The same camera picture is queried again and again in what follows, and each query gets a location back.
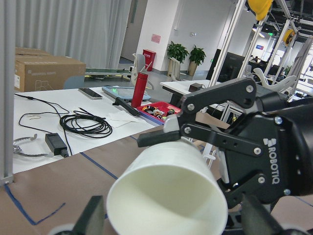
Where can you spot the yellow hard hat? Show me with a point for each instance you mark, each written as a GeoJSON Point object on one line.
{"type": "Point", "coordinates": [260, 8]}

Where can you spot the black power adapter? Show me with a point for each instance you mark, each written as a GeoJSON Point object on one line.
{"type": "Point", "coordinates": [56, 144]}

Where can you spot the red parts tray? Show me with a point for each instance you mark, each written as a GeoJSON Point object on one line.
{"type": "Point", "coordinates": [158, 112]}

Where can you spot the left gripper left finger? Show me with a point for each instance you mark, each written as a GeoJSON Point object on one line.
{"type": "Point", "coordinates": [91, 221]}

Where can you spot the black smartphone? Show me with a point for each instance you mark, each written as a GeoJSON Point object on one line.
{"type": "Point", "coordinates": [90, 93]}

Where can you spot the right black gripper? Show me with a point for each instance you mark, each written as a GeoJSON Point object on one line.
{"type": "Point", "coordinates": [267, 152]}

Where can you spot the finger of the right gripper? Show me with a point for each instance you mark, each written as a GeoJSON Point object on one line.
{"type": "Point", "coordinates": [170, 132]}

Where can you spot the aluminium frame post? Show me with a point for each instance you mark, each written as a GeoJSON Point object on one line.
{"type": "Point", "coordinates": [7, 73]}

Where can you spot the red thermos bottle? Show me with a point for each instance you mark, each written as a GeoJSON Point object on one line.
{"type": "Point", "coordinates": [139, 89]}

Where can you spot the black monitor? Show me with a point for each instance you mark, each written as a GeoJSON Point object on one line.
{"type": "Point", "coordinates": [230, 69]}

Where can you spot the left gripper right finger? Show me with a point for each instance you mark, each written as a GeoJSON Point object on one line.
{"type": "Point", "coordinates": [256, 220]}

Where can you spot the green potted plant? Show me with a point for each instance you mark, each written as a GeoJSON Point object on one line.
{"type": "Point", "coordinates": [177, 51]}

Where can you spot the pale green plastic cup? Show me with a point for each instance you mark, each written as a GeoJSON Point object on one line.
{"type": "Point", "coordinates": [167, 190]}

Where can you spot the white wire cup rack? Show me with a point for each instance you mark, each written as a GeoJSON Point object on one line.
{"type": "Point", "coordinates": [210, 156]}

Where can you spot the red fire cabinet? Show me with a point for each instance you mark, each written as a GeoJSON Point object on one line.
{"type": "Point", "coordinates": [149, 59]}

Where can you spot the cardboard box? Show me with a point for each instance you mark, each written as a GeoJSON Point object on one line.
{"type": "Point", "coordinates": [30, 51]}
{"type": "Point", "coordinates": [44, 73]}

